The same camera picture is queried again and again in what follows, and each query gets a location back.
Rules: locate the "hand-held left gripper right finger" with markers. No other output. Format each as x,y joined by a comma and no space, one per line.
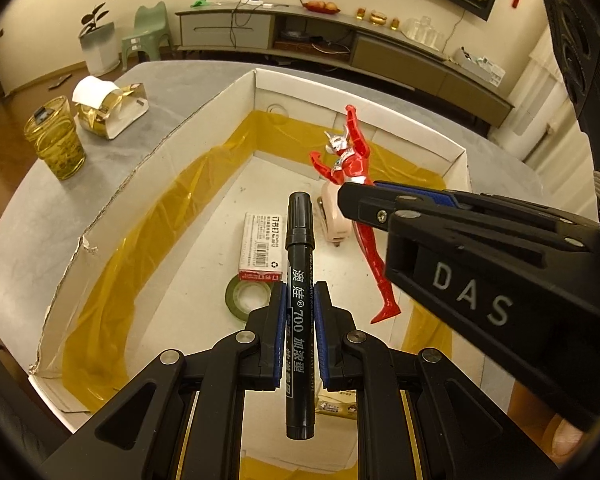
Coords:
320,330

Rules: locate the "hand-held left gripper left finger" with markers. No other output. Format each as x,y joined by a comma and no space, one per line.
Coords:
281,330

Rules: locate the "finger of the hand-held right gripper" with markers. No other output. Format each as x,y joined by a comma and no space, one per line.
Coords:
425,195
365,205

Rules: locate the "red action figure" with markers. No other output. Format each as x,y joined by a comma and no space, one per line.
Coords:
352,161

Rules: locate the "black marker pen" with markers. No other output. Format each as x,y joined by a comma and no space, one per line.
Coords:
300,280

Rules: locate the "white cardboard box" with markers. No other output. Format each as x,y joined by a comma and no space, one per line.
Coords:
290,91

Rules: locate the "person's right hand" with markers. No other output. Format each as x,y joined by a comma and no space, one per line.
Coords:
565,435

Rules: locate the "pink stapler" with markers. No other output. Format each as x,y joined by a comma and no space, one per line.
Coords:
334,222

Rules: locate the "green tape roll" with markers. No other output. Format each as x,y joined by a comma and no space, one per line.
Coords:
232,300

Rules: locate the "small beige packet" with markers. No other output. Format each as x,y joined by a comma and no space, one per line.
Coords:
336,405

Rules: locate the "red and white staples box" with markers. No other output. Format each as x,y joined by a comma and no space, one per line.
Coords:
260,245

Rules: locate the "white tissue box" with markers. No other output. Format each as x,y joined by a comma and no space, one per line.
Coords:
480,62

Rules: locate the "cluster of clear glasses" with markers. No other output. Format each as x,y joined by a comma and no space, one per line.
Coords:
425,32

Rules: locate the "yellow plastic film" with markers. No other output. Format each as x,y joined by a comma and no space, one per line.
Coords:
145,240

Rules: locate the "plate of fruit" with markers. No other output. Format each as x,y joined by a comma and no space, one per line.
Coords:
321,6

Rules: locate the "long grey tv cabinet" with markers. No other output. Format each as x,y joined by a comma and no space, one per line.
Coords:
230,30

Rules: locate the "small green object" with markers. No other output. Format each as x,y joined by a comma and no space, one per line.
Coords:
200,2

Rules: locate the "gold and white paper box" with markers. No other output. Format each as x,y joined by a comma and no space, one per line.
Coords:
115,110

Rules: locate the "green plastic stool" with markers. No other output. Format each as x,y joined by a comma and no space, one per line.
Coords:
147,30

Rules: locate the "yellow glass cup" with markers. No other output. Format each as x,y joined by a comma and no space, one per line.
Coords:
60,147

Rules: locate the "white planter with plant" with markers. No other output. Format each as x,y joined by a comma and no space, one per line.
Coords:
99,47

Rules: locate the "dark flat object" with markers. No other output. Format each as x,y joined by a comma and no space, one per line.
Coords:
60,80

